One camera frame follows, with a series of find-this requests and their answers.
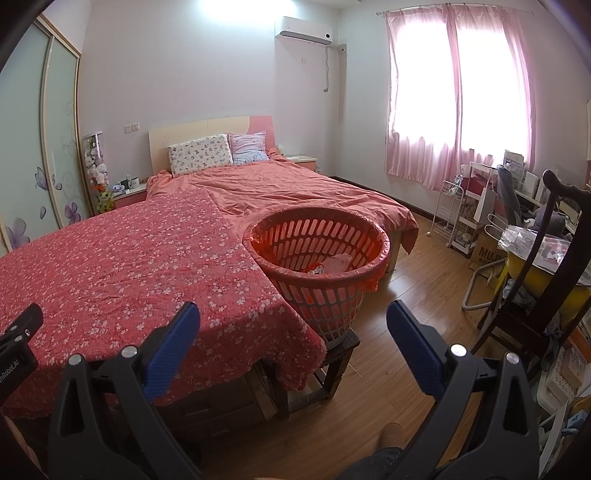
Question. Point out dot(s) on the white shelf cart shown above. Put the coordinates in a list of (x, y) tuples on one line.
[(464, 235)]

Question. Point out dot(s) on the pink plastic laundry basket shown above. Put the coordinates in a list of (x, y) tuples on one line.
[(323, 314)]

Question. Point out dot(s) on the bed with pink duvet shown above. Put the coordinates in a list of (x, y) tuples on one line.
[(300, 194)]

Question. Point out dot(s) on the pink striped pillow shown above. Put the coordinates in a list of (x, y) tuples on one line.
[(247, 147)]

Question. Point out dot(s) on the cardboard box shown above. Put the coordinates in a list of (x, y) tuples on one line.
[(485, 251)]

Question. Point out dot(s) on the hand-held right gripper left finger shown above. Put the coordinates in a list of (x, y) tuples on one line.
[(170, 353)]

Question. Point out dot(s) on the cream patterned pillow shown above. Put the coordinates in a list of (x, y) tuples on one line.
[(201, 154)]

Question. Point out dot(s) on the person's tan shoe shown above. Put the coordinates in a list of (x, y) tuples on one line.
[(392, 436)]

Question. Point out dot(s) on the floral sliding door wardrobe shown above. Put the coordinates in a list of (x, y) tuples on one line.
[(27, 138)]

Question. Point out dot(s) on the yellow plastic basin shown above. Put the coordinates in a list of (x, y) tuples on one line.
[(554, 281)]

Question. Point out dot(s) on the white paper bag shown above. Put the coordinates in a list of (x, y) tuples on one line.
[(485, 207)]

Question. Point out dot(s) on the pale pink crumpled plastic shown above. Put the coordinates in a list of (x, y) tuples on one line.
[(339, 264)]

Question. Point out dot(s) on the clear plastic bag pile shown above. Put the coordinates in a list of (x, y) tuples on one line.
[(521, 240)]

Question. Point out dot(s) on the white metal tube frame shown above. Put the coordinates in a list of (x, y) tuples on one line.
[(475, 288)]

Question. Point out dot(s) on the clear tube of plush toys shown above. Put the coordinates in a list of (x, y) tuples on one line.
[(97, 170)]

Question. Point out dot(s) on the white air conditioner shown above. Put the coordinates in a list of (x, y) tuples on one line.
[(302, 30)]

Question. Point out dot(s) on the wooden crate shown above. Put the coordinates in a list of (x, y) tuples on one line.
[(217, 406)]

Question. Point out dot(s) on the grey office chair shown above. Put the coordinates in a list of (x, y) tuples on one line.
[(510, 198)]

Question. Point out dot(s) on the pink curtain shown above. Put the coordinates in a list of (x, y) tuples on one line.
[(415, 115)]

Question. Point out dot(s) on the person's leg in jeans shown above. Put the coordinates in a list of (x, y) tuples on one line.
[(378, 464)]

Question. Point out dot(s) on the red floral blanket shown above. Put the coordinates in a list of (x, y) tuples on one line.
[(138, 277)]

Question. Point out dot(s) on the pink nightstand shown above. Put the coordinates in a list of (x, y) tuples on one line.
[(302, 162), (131, 198)]

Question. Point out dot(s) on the dark wooden stool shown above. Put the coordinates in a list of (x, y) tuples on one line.
[(341, 364)]

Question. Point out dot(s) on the dark wooden chair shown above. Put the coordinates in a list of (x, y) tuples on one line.
[(517, 318)]

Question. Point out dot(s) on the cream and pink headboard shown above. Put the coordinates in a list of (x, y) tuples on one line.
[(184, 131)]

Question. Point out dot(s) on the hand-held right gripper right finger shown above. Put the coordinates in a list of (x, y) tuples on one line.
[(415, 350)]

